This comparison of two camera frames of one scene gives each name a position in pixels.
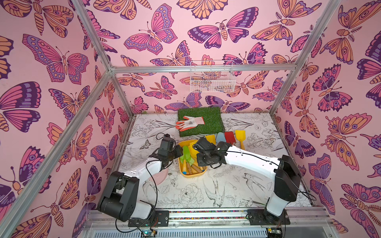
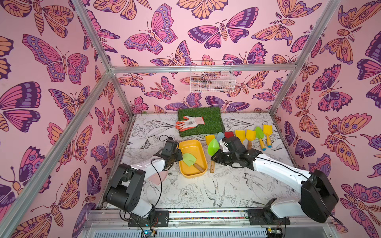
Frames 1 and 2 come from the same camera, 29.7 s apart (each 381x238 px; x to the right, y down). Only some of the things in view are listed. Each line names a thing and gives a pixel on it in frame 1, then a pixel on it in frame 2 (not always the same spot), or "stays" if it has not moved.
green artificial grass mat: (213, 119) stays
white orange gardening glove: (189, 122) stays
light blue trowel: (220, 137) stays
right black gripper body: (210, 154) to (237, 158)
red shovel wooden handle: (230, 137) stays
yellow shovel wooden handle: (193, 151) to (250, 136)
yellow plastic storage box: (188, 163) stays
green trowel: (186, 155) to (259, 134)
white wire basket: (212, 82) stays
